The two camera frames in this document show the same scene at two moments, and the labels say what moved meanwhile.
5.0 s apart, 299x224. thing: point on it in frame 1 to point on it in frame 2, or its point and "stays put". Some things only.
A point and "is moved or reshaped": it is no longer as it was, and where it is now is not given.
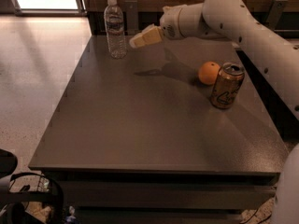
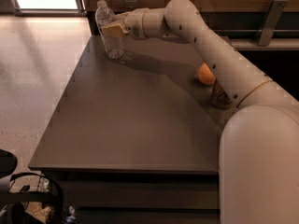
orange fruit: x=208 y=73 stays put
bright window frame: x=47 y=0 stays put
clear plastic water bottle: x=114 y=22 is moved or reshaped
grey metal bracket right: x=275 y=12 stays put
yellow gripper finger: x=166 y=8 to x=121 y=16
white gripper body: x=168 y=23 to x=135 y=23
